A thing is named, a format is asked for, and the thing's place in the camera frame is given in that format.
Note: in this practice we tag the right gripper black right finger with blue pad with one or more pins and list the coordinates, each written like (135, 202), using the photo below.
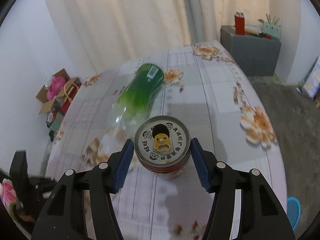
(261, 216)

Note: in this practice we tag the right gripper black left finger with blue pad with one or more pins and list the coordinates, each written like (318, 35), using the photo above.
(63, 215)

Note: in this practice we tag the red drink can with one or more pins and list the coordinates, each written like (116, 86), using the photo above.
(162, 145)

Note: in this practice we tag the blue mesh trash basket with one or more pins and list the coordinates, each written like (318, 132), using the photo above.
(293, 211)

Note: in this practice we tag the black chair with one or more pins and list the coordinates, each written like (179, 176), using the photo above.
(30, 191)

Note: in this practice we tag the cardboard box with clutter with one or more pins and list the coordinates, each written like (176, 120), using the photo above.
(56, 97)

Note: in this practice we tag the green plastic bottle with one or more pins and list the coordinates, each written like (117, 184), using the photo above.
(132, 107)

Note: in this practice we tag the floral white tablecloth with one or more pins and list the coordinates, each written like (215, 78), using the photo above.
(208, 99)

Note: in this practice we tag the white printed bag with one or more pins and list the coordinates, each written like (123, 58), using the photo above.
(310, 85)

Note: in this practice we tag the dark grey cabinet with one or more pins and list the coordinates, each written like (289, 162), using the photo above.
(256, 56)

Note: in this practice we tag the mint green utensil holder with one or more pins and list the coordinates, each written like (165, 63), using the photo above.
(271, 27)

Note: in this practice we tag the red thermos flask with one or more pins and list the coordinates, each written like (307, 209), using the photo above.
(239, 23)

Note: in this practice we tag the cream window curtain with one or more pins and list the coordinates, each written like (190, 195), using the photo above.
(101, 34)

